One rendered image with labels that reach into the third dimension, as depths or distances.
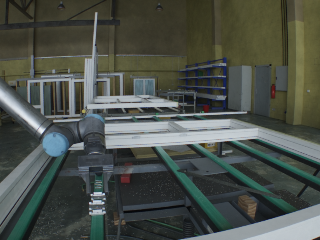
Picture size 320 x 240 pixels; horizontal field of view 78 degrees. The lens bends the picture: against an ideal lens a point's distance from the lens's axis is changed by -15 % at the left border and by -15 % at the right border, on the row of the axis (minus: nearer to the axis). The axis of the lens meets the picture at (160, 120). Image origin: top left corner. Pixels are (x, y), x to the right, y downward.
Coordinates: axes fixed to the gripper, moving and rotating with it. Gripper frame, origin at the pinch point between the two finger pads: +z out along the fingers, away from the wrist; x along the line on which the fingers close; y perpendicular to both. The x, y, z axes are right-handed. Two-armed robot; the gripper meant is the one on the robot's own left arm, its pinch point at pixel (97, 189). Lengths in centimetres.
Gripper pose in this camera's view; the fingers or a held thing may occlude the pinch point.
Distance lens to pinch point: 83.2
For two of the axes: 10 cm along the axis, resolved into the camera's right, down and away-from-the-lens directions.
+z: 2.1, 7.2, -6.7
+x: -9.7, 0.4, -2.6
